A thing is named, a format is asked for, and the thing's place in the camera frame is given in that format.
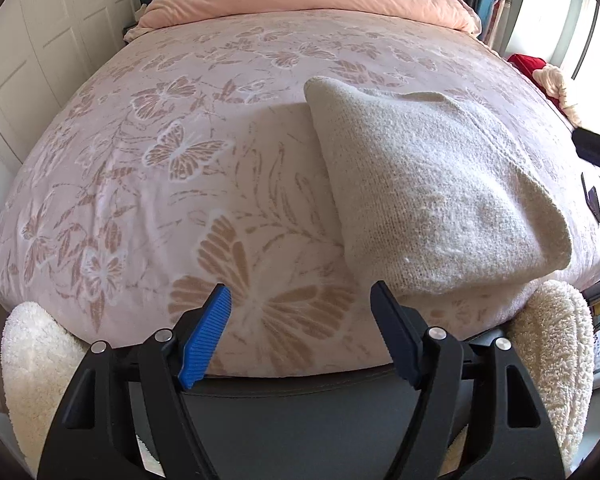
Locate white fleece sleeve left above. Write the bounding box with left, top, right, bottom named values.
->
left=1, top=301, right=86, bottom=474

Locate white fleece sleeve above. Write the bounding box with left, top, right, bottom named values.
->
left=1, top=301, right=86, bottom=474
left=451, top=280, right=594, bottom=471

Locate dark leather bed frame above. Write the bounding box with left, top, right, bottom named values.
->
left=130, top=366, right=477, bottom=480

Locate white fleece sleeve right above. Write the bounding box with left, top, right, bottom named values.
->
left=451, top=280, right=594, bottom=471

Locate cream knotted blanket on sill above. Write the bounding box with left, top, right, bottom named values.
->
left=532, top=64, right=582, bottom=127

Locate red cushion on sill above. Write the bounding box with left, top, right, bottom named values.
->
left=507, top=54, right=565, bottom=110

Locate black smartphone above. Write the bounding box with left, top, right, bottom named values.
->
left=581, top=172, right=600, bottom=224

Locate cream sweater with black hearts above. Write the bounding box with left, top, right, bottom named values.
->
left=304, top=77, right=572, bottom=297

